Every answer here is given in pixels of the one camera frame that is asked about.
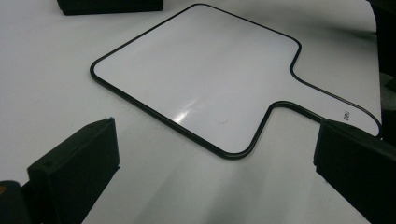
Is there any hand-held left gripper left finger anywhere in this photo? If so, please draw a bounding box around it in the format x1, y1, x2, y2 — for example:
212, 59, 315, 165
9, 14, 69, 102
26, 117, 121, 224

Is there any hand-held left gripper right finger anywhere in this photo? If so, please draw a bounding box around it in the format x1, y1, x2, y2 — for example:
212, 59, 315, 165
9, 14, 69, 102
313, 119, 396, 224

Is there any white paddle-shaped whiteboard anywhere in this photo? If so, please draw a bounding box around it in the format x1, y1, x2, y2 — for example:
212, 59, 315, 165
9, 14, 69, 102
90, 3, 383, 161

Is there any black whiteboard eraser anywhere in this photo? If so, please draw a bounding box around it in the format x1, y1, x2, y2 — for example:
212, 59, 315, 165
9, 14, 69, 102
56, 0, 164, 16

